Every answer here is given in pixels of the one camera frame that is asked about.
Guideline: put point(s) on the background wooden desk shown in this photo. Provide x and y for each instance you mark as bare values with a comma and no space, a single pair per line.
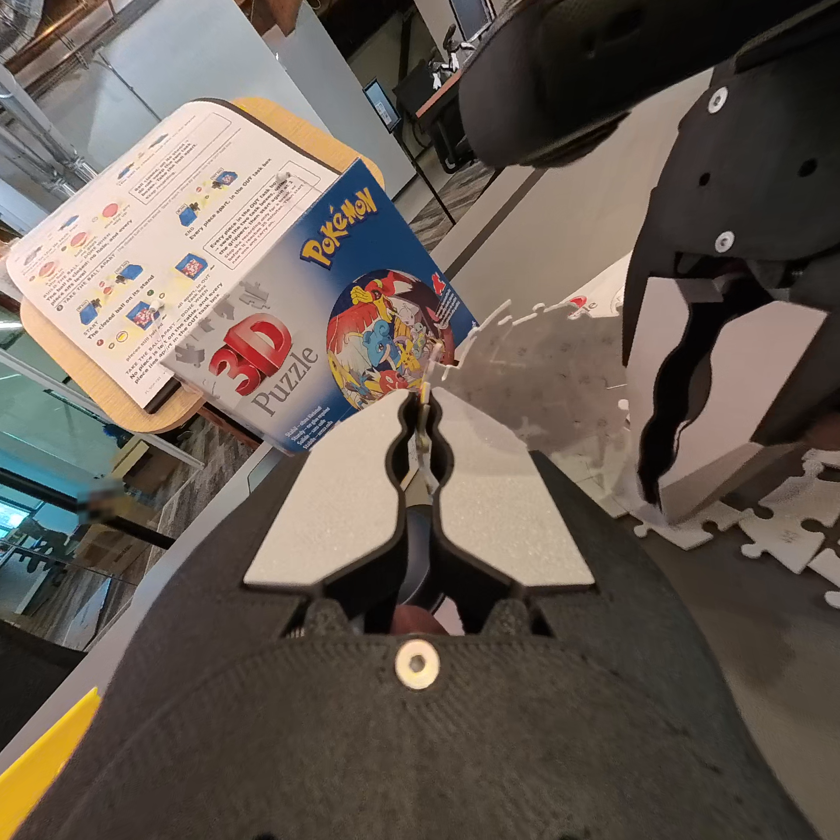
446,92

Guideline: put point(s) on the white instruction leaflet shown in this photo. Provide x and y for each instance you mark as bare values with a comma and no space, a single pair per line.
600,282

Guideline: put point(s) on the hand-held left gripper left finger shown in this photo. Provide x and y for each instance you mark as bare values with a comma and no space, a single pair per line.
328,518

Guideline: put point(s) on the computer monitor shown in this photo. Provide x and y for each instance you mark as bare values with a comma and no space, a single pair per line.
382,105

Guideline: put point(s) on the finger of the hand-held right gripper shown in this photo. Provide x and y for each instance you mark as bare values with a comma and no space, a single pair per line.
653,341
741,407

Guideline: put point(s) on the blue puzzle box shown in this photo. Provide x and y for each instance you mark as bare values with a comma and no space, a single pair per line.
295,295

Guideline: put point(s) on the yellow plastic tray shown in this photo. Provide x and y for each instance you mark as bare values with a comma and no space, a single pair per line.
39,761

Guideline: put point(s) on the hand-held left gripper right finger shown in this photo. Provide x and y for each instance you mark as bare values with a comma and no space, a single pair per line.
512,518

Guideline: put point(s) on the printed task instruction sheet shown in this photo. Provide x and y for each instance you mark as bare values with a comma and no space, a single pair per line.
131,229

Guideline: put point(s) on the partly built puzzle ball shell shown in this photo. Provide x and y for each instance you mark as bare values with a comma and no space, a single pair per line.
525,367

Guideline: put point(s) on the glass partition panel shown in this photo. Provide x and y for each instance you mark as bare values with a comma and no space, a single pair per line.
39,420

